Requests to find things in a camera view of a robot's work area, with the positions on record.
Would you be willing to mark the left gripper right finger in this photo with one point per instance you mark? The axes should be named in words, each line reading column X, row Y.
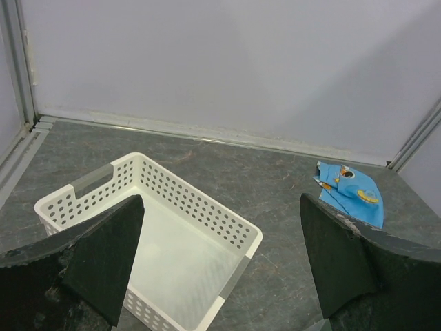
column 366, row 278

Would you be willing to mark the blue patterned cloth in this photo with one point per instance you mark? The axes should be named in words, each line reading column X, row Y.
column 351, row 192

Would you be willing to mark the white perforated plastic basket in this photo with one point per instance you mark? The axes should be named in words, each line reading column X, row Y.
column 192, row 249

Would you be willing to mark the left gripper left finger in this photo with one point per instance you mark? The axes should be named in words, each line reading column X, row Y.
column 75, row 279

